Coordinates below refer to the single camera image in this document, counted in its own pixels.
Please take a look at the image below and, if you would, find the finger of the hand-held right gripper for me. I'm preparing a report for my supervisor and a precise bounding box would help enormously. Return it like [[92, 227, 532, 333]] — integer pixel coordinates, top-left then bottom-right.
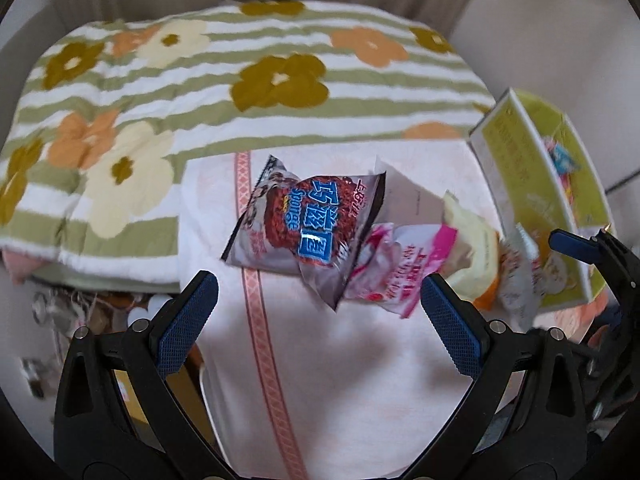
[[549, 228, 601, 265]]

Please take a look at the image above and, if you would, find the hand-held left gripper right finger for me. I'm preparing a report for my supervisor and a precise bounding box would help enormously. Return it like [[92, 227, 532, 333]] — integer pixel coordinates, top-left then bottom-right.
[[421, 273, 589, 480]]

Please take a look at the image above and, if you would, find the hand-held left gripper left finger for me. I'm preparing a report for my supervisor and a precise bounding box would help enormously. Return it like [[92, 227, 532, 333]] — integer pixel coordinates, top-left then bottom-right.
[[53, 270, 237, 480]]

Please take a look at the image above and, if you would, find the orange snack packet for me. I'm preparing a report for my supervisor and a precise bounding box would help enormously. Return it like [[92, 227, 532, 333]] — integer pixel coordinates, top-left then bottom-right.
[[472, 277, 502, 312]]

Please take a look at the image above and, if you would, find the white green snack packet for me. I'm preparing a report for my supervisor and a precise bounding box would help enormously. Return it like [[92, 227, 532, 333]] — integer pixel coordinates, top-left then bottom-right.
[[499, 224, 552, 335]]

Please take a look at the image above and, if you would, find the yellow-green cardboard box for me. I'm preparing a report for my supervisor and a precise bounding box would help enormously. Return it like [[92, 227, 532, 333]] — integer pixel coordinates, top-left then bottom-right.
[[469, 88, 617, 311]]

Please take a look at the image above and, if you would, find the puffy pink white snack packet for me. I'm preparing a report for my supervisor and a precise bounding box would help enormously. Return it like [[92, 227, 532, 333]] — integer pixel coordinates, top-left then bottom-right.
[[344, 221, 460, 320]]

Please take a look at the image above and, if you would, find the cream snack packet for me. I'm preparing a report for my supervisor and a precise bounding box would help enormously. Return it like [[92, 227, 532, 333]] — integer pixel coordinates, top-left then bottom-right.
[[441, 191, 501, 302]]

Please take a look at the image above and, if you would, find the grey snack packet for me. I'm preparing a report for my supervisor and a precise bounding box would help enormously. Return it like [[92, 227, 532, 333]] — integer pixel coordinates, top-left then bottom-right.
[[374, 156, 447, 227]]

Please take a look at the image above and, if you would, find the silver blue label snack packet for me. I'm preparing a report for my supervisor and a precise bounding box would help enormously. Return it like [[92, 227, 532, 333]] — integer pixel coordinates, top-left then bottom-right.
[[221, 154, 389, 312]]

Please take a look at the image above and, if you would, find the white paper roll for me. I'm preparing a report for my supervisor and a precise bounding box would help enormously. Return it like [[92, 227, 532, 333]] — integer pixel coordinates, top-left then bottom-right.
[[126, 293, 174, 334]]

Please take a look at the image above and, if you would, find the brown cardboard box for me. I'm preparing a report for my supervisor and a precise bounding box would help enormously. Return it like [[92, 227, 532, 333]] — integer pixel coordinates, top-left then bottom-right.
[[112, 367, 152, 432]]

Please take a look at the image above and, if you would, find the pale pink table cloth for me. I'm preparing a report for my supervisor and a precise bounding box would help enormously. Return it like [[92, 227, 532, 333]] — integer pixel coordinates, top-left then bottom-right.
[[176, 139, 507, 480]]

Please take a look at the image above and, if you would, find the small grey socket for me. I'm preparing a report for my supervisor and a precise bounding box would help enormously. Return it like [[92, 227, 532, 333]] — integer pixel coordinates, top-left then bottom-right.
[[21, 356, 52, 400]]

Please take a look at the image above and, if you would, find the pink pillow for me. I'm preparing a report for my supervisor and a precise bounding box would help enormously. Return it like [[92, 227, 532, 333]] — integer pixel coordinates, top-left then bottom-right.
[[0, 247, 58, 287]]

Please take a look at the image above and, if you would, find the striped floral blanket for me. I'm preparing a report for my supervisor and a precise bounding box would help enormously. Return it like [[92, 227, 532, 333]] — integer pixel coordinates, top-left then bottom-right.
[[0, 0, 497, 293]]

